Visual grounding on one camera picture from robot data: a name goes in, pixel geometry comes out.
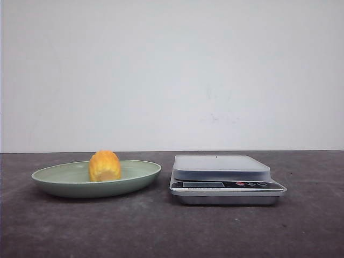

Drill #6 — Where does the yellow corn cob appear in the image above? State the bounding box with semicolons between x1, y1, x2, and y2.
88;150;121;182

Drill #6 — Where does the silver digital kitchen scale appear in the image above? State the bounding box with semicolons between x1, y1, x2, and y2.
169;155;287;205

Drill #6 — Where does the light green plate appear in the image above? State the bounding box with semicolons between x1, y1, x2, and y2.
31;159;162;198

